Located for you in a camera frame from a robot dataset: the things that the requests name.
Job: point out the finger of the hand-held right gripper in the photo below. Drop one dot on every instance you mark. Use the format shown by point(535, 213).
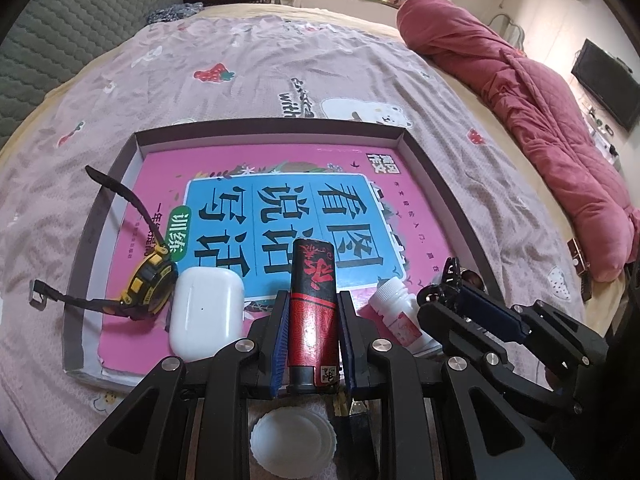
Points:
point(492, 312)
point(450, 327)

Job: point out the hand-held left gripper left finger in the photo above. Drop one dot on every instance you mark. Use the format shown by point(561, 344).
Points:
point(277, 345)

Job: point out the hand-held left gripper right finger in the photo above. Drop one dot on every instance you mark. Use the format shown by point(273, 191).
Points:
point(346, 345)

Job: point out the small black clip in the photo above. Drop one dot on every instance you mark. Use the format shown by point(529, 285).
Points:
point(446, 280)

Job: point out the red and black lighter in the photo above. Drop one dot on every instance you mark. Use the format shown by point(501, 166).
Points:
point(312, 305)

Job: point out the small white bottle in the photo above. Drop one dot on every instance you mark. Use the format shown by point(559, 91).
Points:
point(400, 312)

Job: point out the white earbuds case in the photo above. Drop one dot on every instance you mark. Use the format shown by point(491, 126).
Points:
point(206, 312)

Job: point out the grey cardboard tray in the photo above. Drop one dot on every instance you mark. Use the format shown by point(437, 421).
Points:
point(430, 170)

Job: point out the white ridged jar lid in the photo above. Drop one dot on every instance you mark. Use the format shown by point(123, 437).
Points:
point(292, 437)

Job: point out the brown leather item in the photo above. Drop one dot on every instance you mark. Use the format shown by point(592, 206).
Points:
point(579, 255)

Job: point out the black and yellow wristwatch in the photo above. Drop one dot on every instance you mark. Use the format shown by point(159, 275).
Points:
point(150, 280)

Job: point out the pink and blue book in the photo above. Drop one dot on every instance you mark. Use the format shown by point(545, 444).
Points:
point(280, 200)

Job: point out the red quilt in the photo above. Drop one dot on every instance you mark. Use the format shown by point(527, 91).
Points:
point(540, 110)

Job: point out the pink strawberry print bedsheet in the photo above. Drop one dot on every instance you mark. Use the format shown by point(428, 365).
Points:
point(200, 60)

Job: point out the blue floral cloth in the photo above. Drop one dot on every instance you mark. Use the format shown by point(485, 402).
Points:
point(175, 12)

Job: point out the grey quilted headboard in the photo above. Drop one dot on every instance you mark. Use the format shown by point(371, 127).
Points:
point(65, 30)

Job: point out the white wall shelf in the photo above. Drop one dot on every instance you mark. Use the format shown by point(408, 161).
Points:
point(602, 132)

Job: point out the black wall television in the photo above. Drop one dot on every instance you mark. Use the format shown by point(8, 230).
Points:
point(607, 85)

